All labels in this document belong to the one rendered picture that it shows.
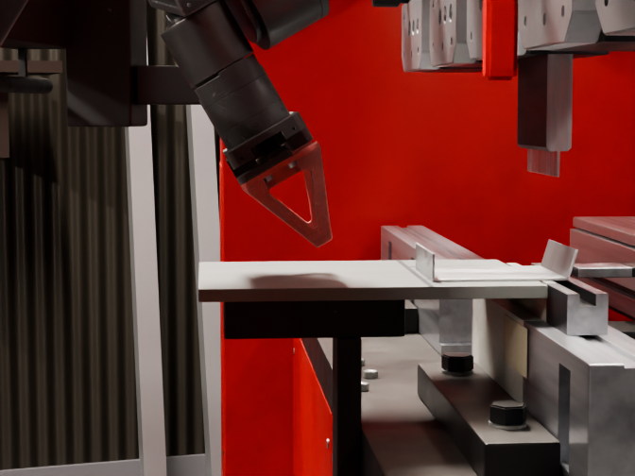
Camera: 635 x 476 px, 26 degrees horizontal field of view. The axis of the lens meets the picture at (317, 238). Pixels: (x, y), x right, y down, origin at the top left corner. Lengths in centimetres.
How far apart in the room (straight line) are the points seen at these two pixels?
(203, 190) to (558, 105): 268
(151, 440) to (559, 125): 270
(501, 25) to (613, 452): 30
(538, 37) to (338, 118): 101
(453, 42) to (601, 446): 50
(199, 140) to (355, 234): 180
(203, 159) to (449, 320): 232
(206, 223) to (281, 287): 268
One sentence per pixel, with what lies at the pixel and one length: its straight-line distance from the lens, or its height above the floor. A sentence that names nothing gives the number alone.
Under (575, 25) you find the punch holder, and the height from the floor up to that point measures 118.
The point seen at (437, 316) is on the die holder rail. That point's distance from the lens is 146.
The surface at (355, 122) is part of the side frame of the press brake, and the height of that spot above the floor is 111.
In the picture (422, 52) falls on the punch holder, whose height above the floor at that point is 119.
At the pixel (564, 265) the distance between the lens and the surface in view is 110.
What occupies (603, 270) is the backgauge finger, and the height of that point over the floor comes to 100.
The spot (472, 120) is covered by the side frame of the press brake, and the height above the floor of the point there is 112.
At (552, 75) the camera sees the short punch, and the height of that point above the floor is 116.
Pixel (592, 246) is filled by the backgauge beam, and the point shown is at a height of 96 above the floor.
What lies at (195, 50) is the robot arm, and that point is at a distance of 106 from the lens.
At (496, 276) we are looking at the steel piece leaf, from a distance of 109.
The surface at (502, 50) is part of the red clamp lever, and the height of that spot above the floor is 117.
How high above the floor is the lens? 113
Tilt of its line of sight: 5 degrees down
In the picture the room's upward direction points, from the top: straight up
